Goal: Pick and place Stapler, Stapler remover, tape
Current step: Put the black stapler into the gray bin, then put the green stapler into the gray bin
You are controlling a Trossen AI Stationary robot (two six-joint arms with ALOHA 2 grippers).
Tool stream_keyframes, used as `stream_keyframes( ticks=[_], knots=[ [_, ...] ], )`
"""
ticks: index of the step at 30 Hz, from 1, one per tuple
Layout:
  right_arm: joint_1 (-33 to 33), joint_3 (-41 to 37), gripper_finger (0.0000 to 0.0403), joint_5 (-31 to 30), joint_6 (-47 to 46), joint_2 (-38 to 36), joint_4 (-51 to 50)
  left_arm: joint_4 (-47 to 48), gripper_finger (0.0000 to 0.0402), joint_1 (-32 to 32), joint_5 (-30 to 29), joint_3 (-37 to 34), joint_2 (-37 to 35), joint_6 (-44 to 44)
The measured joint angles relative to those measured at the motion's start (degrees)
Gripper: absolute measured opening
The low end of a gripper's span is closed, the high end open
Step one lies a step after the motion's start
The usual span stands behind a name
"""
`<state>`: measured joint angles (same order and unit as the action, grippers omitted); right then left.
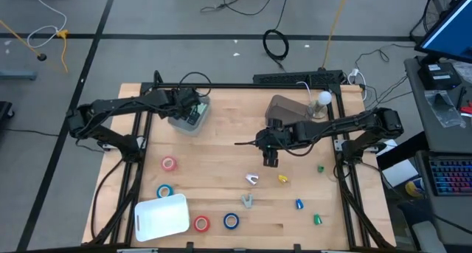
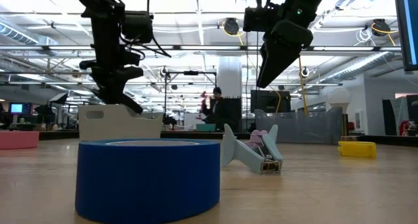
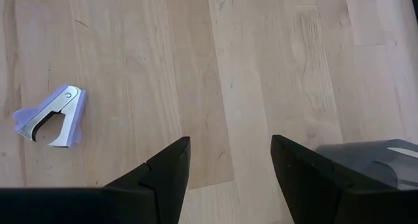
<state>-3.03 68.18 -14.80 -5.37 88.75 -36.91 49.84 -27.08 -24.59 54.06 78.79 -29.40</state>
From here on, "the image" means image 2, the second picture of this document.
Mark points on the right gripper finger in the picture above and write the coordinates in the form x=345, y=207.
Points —
x=277, y=64

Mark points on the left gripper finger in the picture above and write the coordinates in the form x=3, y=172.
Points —
x=114, y=75
x=116, y=98

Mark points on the pink tape roll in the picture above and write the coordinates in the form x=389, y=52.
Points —
x=18, y=140

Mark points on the yellow staple remover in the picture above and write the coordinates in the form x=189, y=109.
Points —
x=357, y=149

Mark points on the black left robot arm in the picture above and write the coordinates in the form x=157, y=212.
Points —
x=94, y=2

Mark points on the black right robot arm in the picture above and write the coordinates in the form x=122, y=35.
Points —
x=310, y=5

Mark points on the dark blue tape roll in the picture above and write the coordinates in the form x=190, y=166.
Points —
x=147, y=181

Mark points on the grey-blue staple remover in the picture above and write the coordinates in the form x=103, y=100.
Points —
x=243, y=157

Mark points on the pale translucent storage bin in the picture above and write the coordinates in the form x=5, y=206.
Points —
x=107, y=126

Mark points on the black monitor back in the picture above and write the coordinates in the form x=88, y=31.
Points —
x=269, y=101

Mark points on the white pillar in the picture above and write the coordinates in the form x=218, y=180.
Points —
x=229, y=73

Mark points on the black studio light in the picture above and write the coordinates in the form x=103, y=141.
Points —
x=58, y=98

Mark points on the black cabinet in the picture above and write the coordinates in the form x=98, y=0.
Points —
x=235, y=116

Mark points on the smoky grey storage bin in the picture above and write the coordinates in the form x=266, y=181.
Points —
x=300, y=127

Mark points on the silver white clip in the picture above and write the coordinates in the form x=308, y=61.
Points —
x=258, y=136

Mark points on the person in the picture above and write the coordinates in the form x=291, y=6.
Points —
x=218, y=111

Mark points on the teal box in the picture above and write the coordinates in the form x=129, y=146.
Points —
x=205, y=127

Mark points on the distant blue screen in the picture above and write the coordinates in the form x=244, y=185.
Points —
x=19, y=108

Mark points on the computer monitor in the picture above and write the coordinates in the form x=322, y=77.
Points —
x=408, y=28

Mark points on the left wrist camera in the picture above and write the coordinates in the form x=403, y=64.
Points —
x=137, y=26

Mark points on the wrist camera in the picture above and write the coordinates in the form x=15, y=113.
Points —
x=259, y=19
x=137, y=26

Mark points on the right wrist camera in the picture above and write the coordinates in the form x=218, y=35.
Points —
x=259, y=19

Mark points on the black aluminium table frame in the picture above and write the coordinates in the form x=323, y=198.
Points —
x=183, y=134

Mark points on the black stand frame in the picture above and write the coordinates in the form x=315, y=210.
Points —
x=191, y=72

